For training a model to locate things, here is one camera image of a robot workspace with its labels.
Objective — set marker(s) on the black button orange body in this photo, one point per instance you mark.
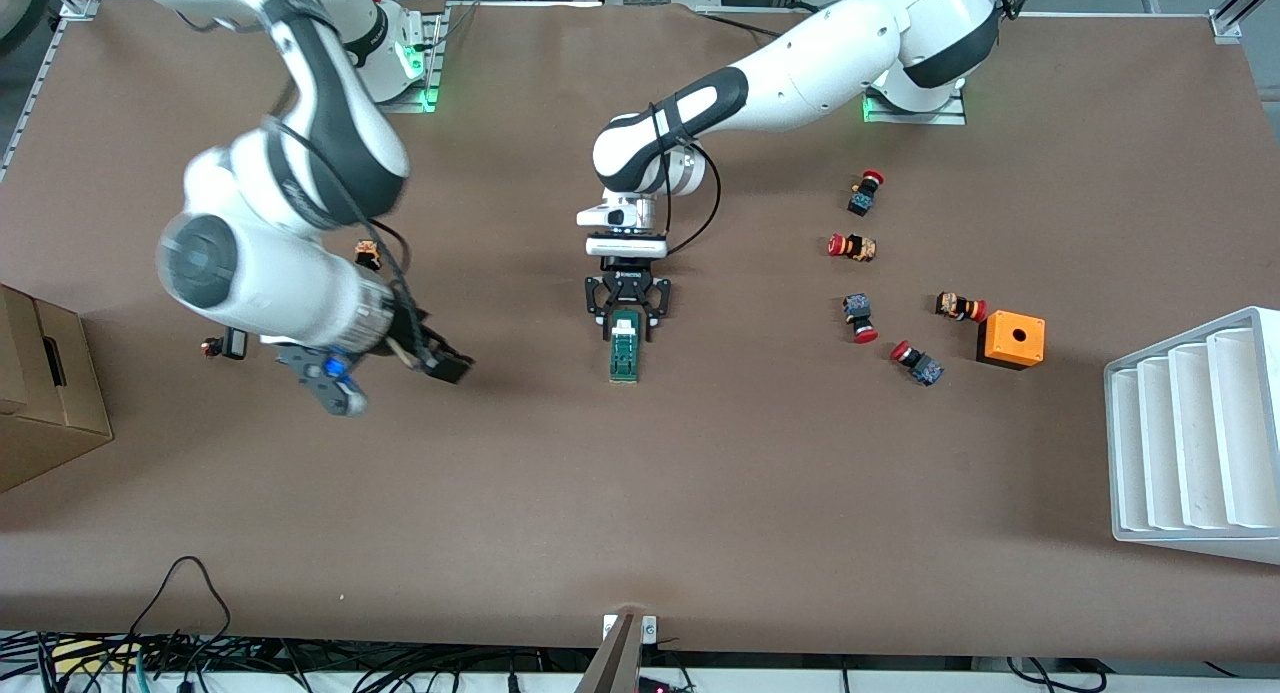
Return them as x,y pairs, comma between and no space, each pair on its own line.
368,255

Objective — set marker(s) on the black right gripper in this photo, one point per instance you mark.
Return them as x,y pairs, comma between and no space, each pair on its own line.
413,335

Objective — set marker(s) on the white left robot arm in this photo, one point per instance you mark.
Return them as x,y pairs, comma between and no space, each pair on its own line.
830,53

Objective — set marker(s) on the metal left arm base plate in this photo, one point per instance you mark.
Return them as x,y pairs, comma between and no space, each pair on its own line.
915,117

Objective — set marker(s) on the aluminium camera post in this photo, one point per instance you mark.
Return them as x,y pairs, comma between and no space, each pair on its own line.
615,658

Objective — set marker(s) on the red button blue body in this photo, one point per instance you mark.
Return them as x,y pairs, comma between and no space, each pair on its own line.
920,364
859,315
864,195

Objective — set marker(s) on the white stepped plastic rack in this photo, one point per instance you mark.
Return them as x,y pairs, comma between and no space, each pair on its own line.
1190,443

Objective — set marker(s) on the black square button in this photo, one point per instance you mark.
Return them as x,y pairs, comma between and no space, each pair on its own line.
232,346

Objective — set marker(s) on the brown cardboard box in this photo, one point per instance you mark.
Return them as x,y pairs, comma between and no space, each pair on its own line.
40,413

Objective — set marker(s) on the red button orange body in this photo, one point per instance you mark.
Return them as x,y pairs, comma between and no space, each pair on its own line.
958,306
855,247

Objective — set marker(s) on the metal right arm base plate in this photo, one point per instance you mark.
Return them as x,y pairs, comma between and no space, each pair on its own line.
425,93

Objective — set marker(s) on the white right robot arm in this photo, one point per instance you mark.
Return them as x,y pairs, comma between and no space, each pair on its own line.
280,293

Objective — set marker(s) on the circuit board red LED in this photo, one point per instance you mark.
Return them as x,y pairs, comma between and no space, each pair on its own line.
660,686

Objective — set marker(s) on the orange button enclosure box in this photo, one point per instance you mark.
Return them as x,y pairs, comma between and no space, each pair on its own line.
1020,345

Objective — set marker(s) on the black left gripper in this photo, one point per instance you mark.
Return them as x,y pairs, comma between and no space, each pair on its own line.
627,281

